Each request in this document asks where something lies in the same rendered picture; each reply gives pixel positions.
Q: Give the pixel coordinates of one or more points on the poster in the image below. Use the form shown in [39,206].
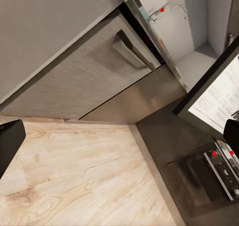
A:
[215,97]

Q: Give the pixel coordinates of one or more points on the oven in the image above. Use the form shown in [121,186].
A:
[206,180]

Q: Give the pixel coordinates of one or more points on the drop in sink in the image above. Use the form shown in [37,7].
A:
[156,19]

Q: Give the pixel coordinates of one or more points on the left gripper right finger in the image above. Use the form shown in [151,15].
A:
[231,135]

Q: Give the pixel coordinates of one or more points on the dishwasher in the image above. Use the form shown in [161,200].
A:
[107,59]

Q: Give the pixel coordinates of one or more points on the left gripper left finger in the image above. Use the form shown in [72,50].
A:
[12,135]

